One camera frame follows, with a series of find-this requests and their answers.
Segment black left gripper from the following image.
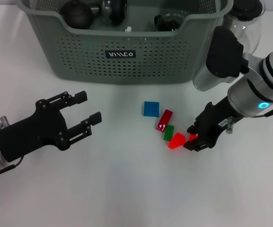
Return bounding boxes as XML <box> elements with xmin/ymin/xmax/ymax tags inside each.
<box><xmin>0</xmin><ymin>90</ymin><xmax>103</xmax><ymax>163</ymax></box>

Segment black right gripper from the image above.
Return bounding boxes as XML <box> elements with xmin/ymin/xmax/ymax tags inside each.
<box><xmin>183</xmin><ymin>95</ymin><xmax>238</xmax><ymax>152</ymax></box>

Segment large red toy brick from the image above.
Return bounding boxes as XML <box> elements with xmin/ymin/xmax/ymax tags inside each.
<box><xmin>167</xmin><ymin>131</ymin><xmax>186</xmax><ymax>149</ymax></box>

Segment green toy brick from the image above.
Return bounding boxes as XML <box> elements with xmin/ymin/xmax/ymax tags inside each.
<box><xmin>163</xmin><ymin>124</ymin><xmax>175</xmax><ymax>141</ymax></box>

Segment grey-green perforated storage bin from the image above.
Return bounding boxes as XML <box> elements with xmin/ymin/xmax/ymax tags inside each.
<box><xmin>20</xmin><ymin>0</ymin><xmax>234</xmax><ymax>85</ymax></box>

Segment dark red long toy brick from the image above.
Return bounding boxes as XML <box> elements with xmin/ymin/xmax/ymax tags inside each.
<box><xmin>155</xmin><ymin>109</ymin><xmax>174</xmax><ymax>132</ymax></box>

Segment blue square toy plate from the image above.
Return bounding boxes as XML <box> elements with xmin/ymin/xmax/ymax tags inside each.
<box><xmin>141</xmin><ymin>101</ymin><xmax>160</xmax><ymax>117</ymax></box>

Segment dark clay teapot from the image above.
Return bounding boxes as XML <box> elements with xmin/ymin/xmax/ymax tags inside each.
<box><xmin>60</xmin><ymin>0</ymin><xmax>101</xmax><ymax>30</ymax></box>

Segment glass carafe with black lid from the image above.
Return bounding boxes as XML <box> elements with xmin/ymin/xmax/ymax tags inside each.
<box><xmin>221</xmin><ymin>0</ymin><xmax>266</xmax><ymax>56</ymax></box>

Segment silver right gripper cable connector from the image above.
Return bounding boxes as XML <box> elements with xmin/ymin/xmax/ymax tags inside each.
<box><xmin>226</xmin><ymin>116</ymin><xmax>235</xmax><ymax>133</ymax></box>

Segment silver gripper cable connector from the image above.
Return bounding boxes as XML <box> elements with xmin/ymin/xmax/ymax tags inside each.
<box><xmin>0</xmin><ymin>115</ymin><xmax>10</xmax><ymax>130</ymax></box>
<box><xmin>226</xmin><ymin>116</ymin><xmax>235</xmax><ymax>133</ymax></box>

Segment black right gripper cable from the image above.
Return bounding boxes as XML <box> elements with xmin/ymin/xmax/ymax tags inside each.
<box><xmin>255</xmin><ymin>109</ymin><xmax>273</xmax><ymax>118</ymax></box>

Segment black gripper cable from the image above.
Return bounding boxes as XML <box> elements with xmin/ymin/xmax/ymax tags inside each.
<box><xmin>0</xmin><ymin>156</ymin><xmax>24</xmax><ymax>177</ymax></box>
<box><xmin>255</xmin><ymin>109</ymin><xmax>273</xmax><ymax>118</ymax></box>

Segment silver left gripper cable connector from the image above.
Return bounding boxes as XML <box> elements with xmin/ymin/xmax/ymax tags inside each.
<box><xmin>0</xmin><ymin>115</ymin><xmax>10</xmax><ymax>130</ymax></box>

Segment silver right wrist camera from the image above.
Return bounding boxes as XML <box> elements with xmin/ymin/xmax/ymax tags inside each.
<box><xmin>192</xmin><ymin>25</ymin><xmax>250</xmax><ymax>92</ymax></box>

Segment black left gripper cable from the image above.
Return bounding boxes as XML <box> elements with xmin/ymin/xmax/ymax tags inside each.
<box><xmin>0</xmin><ymin>156</ymin><xmax>24</xmax><ymax>177</ymax></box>

